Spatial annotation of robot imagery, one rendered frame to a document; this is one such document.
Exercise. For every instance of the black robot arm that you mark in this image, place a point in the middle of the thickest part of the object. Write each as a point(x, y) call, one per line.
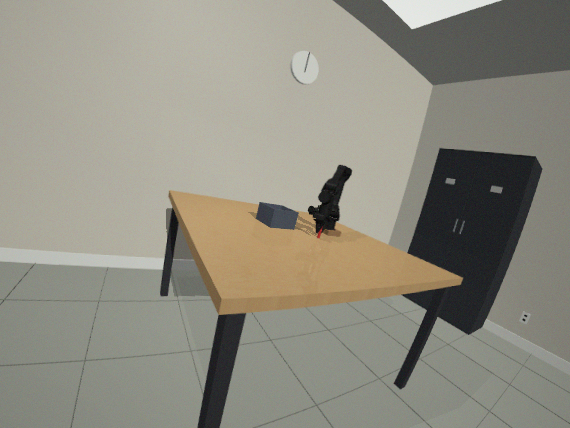
point(331, 193)

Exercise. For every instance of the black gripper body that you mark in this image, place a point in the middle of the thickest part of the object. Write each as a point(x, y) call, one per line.
point(324, 213)

